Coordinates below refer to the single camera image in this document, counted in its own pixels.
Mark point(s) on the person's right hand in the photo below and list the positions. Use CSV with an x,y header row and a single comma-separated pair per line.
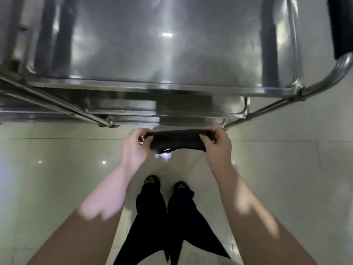
x,y
219,153

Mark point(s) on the person's left hand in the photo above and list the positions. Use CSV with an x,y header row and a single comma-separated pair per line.
x,y
133,153

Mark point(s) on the person's left thumb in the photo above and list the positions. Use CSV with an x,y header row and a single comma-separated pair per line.
x,y
145,139

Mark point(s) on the person's right thumb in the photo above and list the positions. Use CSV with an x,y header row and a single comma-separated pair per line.
x,y
206,140

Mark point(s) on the black cloth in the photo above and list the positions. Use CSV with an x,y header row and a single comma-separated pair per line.
x,y
178,140

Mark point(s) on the person's right forearm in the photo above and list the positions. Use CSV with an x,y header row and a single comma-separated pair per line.
x,y
256,218

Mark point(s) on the person's left forearm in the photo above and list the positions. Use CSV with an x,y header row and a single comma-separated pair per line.
x,y
91,218

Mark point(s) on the black sandal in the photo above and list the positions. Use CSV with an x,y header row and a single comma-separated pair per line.
x,y
182,187
152,181

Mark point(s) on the black trousers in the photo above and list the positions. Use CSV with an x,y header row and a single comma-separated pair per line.
x,y
154,218

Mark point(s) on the stainless steel cart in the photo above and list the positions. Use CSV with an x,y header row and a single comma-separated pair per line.
x,y
165,52

